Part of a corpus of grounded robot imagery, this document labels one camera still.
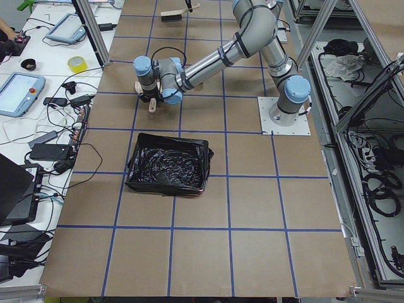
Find black laptop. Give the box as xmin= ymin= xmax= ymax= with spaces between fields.
xmin=1 ymin=155 xmax=44 ymax=227

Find black lined trash bin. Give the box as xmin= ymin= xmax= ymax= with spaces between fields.
xmin=126 ymin=133 xmax=214 ymax=196

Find crumpled white cloth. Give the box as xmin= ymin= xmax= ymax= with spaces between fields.
xmin=324 ymin=54 xmax=365 ymax=81

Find blue teach pendant tablet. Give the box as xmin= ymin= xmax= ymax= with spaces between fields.
xmin=45 ymin=13 xmax=86 ymax=44

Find black power adapter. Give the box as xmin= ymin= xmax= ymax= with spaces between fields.
xmin=30 ymin=143 xmax=73 ymax=161

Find yellow tape roll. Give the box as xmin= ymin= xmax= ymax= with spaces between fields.
xmin=68 ymin=56 xmax=88 ymax=73

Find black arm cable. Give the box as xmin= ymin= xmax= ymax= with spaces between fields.
xmin=150 ymin=46 xmax=187 ymax=69

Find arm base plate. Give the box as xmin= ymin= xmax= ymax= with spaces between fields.
xmin=258 ymin=97 xmax=311 ymax=136

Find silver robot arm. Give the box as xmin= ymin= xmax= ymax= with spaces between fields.
xmin=133 ymin=1 xmax=311 ymax=127
xmin=185 ymin=0 xmax=193 ymax=13

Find white plastic dustpan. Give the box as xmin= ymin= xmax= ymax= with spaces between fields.
xmin=134 ymin=81 xmax=163 ymax=114

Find white brush with black bristles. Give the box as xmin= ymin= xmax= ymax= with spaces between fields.
xmin=160 ymin=3 xmax=201 ymax=22

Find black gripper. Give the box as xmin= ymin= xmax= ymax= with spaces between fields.
xmin=140 ymin=90 xmax=163 ymax=103

